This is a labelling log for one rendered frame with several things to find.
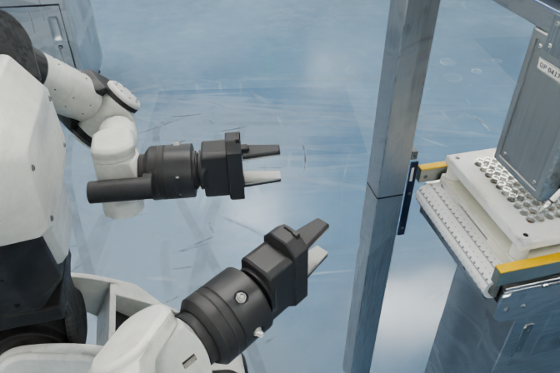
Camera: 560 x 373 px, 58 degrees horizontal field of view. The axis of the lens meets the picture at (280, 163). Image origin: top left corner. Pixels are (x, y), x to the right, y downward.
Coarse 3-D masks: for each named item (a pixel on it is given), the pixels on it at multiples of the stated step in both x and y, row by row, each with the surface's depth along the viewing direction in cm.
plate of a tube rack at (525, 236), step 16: (448, 160) 97; (464, 160) 96; (464, 176) 93; (480, 176) 92; (480, 192) 89; (496, 192) 89; (496, 208) 85; (512, 208) 85; (512, 224) 82; (528, 224) 82; (544, 224) 82; (512, 240) 81; (528, 240) 79; (544, 240) 80
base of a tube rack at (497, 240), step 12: (444, 180) 100; (456, 192) 96; (468, 192) 96; (468, 204) 93; (480, 216) 90; (480, 228) 90; (492, 228) 88; (492, 240) 87; (504, 240) 86; (504, 252) 84; (528, 252) 84; (540, 252) 84; (552, 252) 84
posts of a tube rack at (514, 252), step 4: (448, 168) 98; (448, 172) 98; (452, 172) 98; (448, 176) 99; (452, 176) 98; (452, 180) 99; (456, 180) 99; (512, 244) 82; (512, 248) 82; (516, 248) 81; (512, 252) 82; (516, 252) 81; (520, 252) 81; (524, 252) 81; (512, 256) 82; (516, 256) 82; (520, 256) 81; (524, 256) 82; (516, 260) 82; (520, 260) 82
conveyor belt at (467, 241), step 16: (416, 192) 103; (432, 192) 100; (432, 208) 98; (448, 208) 96; (448, 224) 94; (464, 224) 93; (448, 240) 93; (464, 240) 90; (480, 240) 89; (464, 256) 88; (480, 256) 86; (496, 256) 86; (480, 272) 85; (480, 288) 85
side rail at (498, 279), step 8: (552, 264) 81; (496, 272) 80; (512, 272) 79; (520, 272) 80; (528, 272) 80; (536, 272) 81; (544, 272) 82; (552, 272) 82; (496, 280) 80; (504, 280) 80; (512, 280) 81; (520, 280) 81
